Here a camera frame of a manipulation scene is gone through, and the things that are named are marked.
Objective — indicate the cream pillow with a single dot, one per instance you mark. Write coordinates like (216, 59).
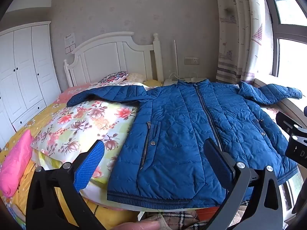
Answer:
(136, 77)

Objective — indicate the white wardrobe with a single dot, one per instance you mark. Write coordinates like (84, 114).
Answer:
(24, 71)

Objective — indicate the wall power outlet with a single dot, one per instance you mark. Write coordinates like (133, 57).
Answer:
(191, 61)

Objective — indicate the patterned pillow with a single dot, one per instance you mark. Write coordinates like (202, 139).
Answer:
(115, 76)

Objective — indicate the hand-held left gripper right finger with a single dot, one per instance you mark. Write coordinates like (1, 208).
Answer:
(219, 164)

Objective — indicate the printed curtain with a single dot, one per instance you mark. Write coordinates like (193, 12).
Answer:
(239, 33)

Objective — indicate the floral quilt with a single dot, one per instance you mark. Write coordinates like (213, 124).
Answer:
(84, 122)

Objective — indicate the white bed headboard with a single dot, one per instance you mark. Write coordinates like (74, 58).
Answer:
(108, 57)

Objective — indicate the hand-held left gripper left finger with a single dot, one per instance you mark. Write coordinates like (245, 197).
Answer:
(89, 165)

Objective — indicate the pink pillow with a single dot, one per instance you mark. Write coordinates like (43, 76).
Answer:
(15, 163)

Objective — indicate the yellow pillow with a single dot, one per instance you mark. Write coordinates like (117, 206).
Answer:
(153, 82)

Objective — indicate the window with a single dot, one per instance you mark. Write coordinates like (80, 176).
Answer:
(291, 28)

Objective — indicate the person's left hand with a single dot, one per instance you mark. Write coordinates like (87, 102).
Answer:
(136, 225)

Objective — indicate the plaid cloth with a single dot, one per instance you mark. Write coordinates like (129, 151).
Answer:
(184, 220)

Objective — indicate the blue quilted jacket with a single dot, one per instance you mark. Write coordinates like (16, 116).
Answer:
(182, 129)

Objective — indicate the wall light switches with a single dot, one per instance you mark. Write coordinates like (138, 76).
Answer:
(70, 49)

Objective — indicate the paper wall note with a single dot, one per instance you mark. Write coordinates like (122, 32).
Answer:
(69, 39)

